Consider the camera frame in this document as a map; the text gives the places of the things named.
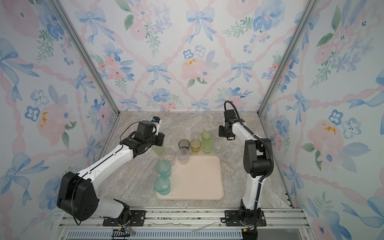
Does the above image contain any teal textured tumbler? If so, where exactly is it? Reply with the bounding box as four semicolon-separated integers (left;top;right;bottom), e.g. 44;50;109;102
154;176;171;196
156;160;172;178

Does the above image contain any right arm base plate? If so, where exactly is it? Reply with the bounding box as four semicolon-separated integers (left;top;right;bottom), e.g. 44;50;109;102
221;208;267;227

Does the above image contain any small clear glass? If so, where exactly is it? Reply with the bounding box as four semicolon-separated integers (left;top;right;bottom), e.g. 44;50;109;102
191;131;201;140

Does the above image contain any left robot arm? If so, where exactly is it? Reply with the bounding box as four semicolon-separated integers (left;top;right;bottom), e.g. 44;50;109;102
57;117;165;226

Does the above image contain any clear textured tumbler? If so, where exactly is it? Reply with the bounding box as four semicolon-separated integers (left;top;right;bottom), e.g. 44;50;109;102
162;149;176;166

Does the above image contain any clear smooth tall tumbler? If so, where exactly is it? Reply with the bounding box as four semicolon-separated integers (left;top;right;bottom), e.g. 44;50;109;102
177;148;190;165

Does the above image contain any left aluminium corner post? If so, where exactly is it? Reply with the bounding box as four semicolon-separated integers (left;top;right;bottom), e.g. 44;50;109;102
48;0;120;116

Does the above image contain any dark grey glass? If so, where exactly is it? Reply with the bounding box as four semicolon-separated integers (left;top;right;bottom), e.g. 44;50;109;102
178;139;190;150

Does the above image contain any aluminium corner post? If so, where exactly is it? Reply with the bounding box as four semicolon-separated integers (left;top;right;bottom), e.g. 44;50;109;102
258;0;319;118
48;0;120;116

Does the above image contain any right aluminium corner post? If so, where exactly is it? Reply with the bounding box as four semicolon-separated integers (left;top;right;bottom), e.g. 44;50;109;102
258;0;319;118

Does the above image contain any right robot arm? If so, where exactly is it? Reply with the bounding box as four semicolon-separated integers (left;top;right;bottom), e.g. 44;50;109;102
219;109;274;214

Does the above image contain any bright green smooth tumbler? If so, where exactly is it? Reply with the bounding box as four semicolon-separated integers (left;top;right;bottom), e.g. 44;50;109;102
201;131;213;148

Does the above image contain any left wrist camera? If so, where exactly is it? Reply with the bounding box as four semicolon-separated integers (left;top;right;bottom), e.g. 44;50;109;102
151;116;161;136

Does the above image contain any frosted clear tumbler back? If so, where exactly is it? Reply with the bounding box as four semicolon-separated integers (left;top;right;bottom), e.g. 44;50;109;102
213;130;227;154

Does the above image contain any light green textured tumbler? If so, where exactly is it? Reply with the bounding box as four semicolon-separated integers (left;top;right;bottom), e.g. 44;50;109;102
152;145;165;157
202;141;214;154

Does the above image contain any beige plastic tray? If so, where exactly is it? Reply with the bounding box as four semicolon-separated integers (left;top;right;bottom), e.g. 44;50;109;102
155;155;224;201

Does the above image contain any black corrugated cable hose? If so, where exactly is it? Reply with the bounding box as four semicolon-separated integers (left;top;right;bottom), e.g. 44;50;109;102
223;100;275;229

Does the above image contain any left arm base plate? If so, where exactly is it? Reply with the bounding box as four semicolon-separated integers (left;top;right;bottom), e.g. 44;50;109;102
103;210;146;228

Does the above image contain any yellow glass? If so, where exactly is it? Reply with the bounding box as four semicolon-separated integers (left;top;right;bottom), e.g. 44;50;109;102
190;139;202;154

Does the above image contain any aluminium front rail frame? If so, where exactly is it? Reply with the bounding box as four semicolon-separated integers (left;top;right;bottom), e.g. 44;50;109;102
53;208;315;240

